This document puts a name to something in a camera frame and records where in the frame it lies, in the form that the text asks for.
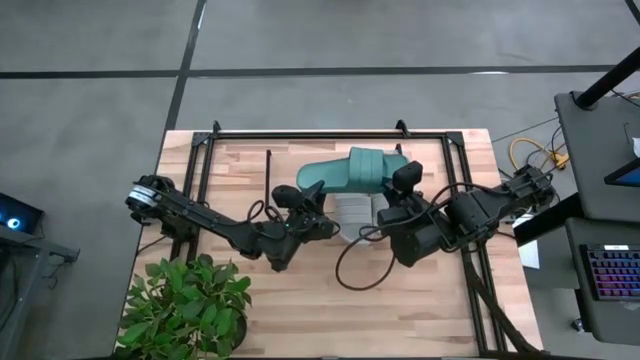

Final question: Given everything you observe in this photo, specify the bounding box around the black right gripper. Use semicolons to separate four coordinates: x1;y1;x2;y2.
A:
376;195;447;269

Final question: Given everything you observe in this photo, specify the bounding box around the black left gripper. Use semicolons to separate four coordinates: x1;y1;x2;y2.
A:
283;179;342;245

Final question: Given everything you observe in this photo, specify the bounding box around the green rubber slide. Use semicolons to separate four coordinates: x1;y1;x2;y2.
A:
295;146;410;196

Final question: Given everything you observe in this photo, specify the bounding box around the beige rubber slide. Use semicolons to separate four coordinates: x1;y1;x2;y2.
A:
335;193;375;245

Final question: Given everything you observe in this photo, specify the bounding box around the white paper sheet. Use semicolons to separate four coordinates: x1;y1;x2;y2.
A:
517;214;541;271

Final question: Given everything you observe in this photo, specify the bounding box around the green potted plant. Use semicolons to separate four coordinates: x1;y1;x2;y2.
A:
114;253;253;360

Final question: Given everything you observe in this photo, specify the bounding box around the grey desk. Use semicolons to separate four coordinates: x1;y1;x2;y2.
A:
564;217;640;346
0;234;81;360
553;91;640;224

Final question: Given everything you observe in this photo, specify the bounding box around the backlit rainbow keyboard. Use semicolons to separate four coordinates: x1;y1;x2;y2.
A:
579;243;640;302

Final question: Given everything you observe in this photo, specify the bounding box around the black tablet screen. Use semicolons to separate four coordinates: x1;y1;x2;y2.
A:
603;157;640;189

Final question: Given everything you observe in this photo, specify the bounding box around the black monitor pole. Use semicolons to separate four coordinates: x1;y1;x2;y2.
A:
574;47;640;109

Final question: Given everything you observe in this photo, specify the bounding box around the computer with blue light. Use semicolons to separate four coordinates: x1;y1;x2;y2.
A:
0;192;45;235

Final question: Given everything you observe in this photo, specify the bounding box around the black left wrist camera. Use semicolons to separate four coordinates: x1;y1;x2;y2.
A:
271;184;304;210

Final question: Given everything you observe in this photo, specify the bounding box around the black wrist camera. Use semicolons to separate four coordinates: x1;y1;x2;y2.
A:
271;184;304;210
392;160;424;194

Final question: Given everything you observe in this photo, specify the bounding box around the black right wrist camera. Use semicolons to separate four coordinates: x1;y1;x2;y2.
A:
392;160;424;194

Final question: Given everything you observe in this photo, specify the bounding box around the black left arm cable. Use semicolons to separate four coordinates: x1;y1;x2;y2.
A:
246;198;286;226

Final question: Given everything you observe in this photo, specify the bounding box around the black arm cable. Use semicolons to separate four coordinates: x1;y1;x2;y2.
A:
246;198;286;226
334;182;501;292

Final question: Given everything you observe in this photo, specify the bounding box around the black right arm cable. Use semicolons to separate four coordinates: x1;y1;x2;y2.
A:
334;182;501;292

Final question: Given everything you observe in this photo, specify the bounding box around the black aluminium rig frame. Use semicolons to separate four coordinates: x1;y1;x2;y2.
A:
169;119;547;360

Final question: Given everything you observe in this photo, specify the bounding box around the yellow cable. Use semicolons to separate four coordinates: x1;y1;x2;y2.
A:
508;137;570;171

